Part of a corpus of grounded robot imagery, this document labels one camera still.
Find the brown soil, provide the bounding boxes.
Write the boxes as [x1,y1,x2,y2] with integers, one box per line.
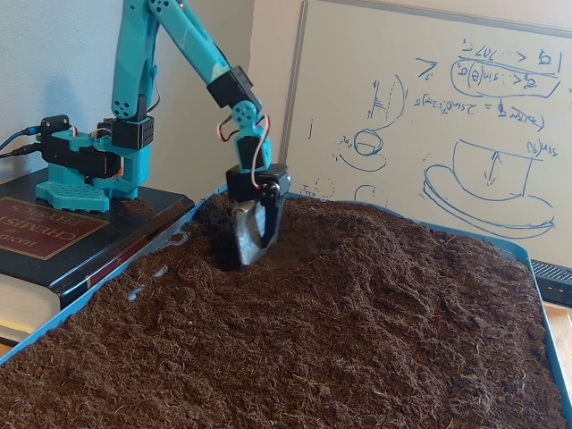
[0,186,567,429]

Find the blue plastic tray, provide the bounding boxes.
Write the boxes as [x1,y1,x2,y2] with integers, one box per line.
[0,181,572,429]

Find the black grille device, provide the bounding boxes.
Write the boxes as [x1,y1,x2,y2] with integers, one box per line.
[529,260,572,307]

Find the whiteboard with blue drawings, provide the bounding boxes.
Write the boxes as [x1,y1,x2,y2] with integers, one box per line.
[274,0,572,269]

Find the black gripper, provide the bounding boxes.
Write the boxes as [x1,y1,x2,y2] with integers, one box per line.
[225,163,293,267]

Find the blue usb cable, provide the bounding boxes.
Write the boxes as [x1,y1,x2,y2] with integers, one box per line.
[0,126,45,151]

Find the black chemistry physics handbook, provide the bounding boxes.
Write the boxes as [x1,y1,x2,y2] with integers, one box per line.
[0,172,196,345]

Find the black power cable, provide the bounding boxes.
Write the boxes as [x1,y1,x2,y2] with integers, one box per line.
[0,143,45,159]

